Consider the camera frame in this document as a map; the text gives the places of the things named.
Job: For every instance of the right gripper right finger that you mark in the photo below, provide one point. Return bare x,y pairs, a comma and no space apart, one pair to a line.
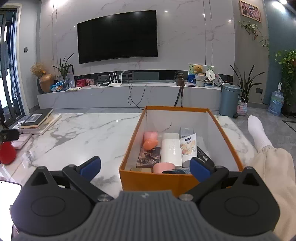
208,175

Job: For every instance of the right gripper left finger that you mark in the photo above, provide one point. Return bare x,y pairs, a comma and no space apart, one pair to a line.
80,178

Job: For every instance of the white peach cream tube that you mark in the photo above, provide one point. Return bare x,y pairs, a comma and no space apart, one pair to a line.
188,149

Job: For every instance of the white rectangular case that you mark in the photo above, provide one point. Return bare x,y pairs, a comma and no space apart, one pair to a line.
171,149

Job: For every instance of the printed card box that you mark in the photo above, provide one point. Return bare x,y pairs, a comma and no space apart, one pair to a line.
147,159

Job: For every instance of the pink egg-shaped objects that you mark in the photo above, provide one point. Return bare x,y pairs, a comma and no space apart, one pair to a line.
150,140

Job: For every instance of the red object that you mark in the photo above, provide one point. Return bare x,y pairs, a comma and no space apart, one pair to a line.
7,153

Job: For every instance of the stack of books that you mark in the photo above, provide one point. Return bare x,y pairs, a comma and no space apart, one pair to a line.
38,122

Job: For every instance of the pink round container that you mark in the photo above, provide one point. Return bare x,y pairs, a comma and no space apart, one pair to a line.
158,168

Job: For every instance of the bronze vase dried flowers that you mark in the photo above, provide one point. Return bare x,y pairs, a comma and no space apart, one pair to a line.
44,79

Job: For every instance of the person leg white sock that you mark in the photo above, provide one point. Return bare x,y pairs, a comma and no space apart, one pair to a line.
275,167

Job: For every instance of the small woven basket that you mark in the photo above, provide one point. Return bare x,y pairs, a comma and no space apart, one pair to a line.
242,106

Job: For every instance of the grey-blue trash bin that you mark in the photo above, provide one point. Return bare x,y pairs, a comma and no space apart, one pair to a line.
229,100

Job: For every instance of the green floor plant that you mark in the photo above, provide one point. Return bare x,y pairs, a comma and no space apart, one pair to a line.
246,82

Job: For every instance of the white wifi router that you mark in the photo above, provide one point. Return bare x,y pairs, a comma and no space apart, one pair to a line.
114,81

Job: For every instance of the white round fan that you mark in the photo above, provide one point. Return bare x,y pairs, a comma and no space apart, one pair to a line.
210,74

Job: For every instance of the large water bottle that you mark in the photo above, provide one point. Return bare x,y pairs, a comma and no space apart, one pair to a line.
276,101

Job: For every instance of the yellow plush toy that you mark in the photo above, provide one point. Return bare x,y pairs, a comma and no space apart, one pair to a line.
198,69

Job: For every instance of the black television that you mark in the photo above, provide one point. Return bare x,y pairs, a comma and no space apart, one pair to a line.
125,35

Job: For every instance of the brown camera with strap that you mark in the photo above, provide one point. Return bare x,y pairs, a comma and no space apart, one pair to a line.
180,83

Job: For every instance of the framed wall picture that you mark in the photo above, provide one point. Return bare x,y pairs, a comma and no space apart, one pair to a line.
250,11

